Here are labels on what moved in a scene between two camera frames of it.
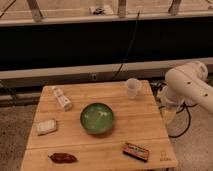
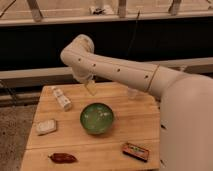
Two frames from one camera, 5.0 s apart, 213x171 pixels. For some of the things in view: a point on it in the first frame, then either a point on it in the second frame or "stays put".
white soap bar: x=46 y=126 stays put
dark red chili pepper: x=62 y=158 stays put
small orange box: x=136 y=151 stays put
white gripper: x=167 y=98 → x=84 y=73
